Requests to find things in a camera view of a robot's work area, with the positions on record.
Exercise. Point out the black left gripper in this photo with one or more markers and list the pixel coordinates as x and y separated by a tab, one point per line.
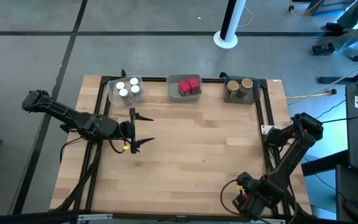
126	130

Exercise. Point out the black desk leg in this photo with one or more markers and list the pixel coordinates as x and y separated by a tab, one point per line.
331	80

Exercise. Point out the clear plastic bin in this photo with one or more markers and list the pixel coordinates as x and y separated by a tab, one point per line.
112	93

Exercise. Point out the white lid spice jar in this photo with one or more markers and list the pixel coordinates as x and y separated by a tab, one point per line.
135	89
134	81
120	85
123	92

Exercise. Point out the black white pole round base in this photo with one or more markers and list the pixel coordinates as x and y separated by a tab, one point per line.
230	18

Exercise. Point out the smoky transparent plastic bin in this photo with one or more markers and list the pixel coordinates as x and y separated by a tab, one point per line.
255	96

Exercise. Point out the white metal bracket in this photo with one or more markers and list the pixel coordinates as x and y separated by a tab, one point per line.
266	130

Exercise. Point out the dark low desk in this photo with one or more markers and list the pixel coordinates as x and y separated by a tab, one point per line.
353	186

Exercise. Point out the black computer mouse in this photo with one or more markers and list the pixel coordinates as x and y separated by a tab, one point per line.
356	210

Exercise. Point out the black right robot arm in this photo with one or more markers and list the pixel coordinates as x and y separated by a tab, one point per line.
291	158

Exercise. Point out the light grey plastic bin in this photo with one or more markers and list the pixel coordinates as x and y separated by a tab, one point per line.
172	93

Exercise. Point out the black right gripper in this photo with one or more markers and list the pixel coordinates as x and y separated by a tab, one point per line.
255	193

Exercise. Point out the black camera mount beam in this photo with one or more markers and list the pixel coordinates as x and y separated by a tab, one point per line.
26	217

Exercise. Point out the silver mount bracket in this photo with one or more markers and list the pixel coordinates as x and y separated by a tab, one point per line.
95	216
267	221

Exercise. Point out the blue box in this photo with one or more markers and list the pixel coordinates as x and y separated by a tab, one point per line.
328	7

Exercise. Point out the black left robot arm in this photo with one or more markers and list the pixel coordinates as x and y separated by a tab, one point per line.
57	109

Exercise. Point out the person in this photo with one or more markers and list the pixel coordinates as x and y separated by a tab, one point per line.
323	49

